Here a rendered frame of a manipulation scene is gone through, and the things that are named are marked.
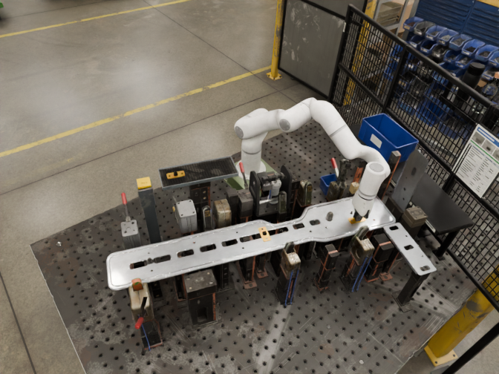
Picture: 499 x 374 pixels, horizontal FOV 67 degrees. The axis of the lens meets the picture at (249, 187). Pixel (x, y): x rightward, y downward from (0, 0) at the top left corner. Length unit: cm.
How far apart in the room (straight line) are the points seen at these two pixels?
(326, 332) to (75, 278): 126
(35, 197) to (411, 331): 303
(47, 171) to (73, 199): 49
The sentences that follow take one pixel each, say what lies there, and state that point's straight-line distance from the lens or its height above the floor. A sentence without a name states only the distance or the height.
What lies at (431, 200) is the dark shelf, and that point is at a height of 103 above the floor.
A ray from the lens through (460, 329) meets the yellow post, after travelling 257.
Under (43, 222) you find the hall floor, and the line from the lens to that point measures 345.
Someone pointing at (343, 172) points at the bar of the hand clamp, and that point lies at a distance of 195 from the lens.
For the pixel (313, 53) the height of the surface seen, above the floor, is 57.
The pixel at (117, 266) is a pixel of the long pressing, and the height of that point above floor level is 100.
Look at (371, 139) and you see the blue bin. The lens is 232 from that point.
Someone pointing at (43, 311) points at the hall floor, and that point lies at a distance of 295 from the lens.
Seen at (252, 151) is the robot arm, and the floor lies 101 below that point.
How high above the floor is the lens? 239
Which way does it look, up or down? 44 degrees down
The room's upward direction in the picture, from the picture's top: 4 degrees clockwise
